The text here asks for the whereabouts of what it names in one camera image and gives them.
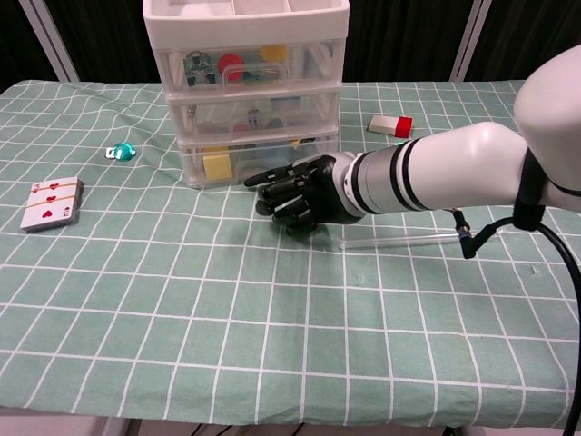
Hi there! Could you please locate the clear drawer with circuit board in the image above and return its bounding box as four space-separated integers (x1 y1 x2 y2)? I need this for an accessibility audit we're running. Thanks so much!
156 41 342 91

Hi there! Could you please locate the green circuit board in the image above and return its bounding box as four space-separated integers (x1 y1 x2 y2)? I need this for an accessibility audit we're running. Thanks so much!
183 51 218 85

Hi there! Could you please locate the black curtain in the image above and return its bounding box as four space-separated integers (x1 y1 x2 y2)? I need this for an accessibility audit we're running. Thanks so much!
0 0 581 92

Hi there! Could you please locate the green grid tablecloth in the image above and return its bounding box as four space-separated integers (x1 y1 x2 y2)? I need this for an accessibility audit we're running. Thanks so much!
0 79 581 431

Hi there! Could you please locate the clear drawer with dice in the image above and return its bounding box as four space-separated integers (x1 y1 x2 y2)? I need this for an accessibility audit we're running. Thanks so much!
167 90 340 141

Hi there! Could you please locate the clear drawer with yellow cube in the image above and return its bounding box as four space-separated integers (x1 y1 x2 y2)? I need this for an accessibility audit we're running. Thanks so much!
179 135 340 188

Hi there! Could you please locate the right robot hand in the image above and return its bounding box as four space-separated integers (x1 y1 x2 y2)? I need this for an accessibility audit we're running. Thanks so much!
243 154 364 237

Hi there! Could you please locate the grey frame post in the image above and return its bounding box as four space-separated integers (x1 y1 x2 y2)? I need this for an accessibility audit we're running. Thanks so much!
450 0 487 82
17 0 78 83

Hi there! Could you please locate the yellow plastic piece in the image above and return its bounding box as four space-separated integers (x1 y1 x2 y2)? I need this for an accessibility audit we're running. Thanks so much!
260 44 290 63

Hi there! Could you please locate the white and red block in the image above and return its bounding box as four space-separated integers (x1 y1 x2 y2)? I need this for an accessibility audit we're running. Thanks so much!
367 114 414 140

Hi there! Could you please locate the red disc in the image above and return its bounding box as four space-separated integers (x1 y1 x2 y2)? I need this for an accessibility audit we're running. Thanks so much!
217 53 245 84

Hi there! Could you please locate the white drawer organizer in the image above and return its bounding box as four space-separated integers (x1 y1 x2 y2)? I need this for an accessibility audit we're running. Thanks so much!
143 0 350 190

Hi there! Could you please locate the yellow cube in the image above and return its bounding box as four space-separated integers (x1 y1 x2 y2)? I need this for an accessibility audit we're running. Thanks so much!
202 152 233 183

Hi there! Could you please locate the clear glass rod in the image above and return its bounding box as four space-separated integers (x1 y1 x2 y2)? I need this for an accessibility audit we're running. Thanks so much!
339 231 460 251

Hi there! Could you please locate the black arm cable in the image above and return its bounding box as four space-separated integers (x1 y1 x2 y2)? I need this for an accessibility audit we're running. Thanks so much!
452 149 581 429

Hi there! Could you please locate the playing card deck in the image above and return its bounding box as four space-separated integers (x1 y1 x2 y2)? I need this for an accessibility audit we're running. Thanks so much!
20 177 85 233

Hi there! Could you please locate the teal toy clip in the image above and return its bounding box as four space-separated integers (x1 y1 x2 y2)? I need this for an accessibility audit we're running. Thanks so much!
104 142 137 161

